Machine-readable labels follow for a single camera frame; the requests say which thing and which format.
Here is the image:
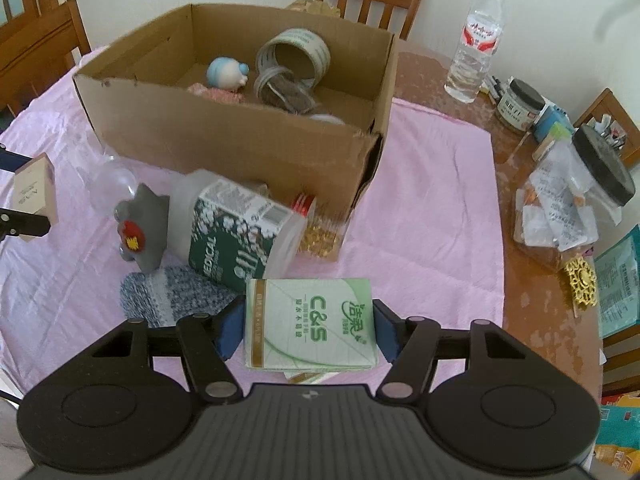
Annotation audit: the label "colourful snack bag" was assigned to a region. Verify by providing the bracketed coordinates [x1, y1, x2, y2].
[592, 395, 640, 476]

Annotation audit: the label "small beige box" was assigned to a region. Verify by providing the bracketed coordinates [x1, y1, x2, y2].
[12, 152, 60, 226]

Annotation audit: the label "clear tape roll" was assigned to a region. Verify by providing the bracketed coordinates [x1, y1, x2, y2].
[256, 28, 332, 90]

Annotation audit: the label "white bottle green label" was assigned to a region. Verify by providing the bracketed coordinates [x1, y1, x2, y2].
[167, 170, 308, 295]

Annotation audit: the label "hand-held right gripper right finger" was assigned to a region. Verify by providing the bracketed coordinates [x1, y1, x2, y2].
[372, 299, 526, 403]

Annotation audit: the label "black marker pen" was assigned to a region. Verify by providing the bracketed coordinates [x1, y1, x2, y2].
[482, 76, 506, 106]

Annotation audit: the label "clear jar gold contents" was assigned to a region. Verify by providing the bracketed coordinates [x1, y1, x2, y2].
[290, 191, 351, 261]

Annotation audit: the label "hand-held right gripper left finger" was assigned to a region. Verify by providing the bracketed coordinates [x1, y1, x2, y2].
[92, 300, 247, 403]

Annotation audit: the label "blue white round toy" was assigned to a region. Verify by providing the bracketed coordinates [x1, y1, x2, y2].
[206, 56, 250, 92]

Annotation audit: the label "pink cloth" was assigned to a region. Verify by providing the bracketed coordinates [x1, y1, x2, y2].
[0, 45, 506, 411]

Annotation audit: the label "blue grey knitted sock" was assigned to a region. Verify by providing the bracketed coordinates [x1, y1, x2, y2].
[119, 265, 241, 331]

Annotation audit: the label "brown cardboard box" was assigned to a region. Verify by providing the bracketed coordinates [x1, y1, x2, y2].
[72, 2, 398, 221]

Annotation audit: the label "gold ornament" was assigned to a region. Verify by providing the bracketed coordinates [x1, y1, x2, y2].
[565, 255, 599, 308]

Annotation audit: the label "green white tissue packet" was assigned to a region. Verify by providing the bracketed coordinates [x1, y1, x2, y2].
[243, 277, 381, 376]

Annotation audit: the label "green white tube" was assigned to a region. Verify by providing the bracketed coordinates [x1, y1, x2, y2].
[532, 125, 571, 161]

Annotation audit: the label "teal packet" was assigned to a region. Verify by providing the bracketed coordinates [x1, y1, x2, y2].
[592, 225, 640, 341]

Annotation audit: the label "clear plastic cup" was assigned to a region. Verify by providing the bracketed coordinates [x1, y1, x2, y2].
[75, 132, 138, 213]

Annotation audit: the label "blue container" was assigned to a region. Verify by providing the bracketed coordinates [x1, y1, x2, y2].
[532, 102, 573, 143]

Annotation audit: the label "large clear jar black lid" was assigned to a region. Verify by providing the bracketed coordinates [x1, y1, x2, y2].
[512, 125, 636, 271]

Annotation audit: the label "beige paper bag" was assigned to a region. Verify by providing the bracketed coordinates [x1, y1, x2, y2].
[287, 0, 346, 18]

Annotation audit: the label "pink knitted sock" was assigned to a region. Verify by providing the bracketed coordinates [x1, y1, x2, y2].
[187, 81, 246, 106]

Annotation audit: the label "clear jar brown contents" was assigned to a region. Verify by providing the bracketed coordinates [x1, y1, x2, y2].
[252, 66, 318, 115]

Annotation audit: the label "dark lid jar white label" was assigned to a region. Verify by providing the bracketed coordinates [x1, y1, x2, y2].
[495, 77, 546, 135]

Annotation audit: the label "container of mixed utensils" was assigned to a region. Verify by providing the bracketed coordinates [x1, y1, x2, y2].
[587, 115, 631, 151]

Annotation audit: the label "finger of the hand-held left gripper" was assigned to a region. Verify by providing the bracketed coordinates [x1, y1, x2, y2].
[0, 207, 51, 243]
[0, 144, 33, 173]

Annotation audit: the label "clear water bottle red label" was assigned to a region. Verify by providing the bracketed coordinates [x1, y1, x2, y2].
[445, 0, 509, 105]

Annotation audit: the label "grey monster toy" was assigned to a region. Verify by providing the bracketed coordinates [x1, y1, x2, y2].
[112, 183, 173, 275]

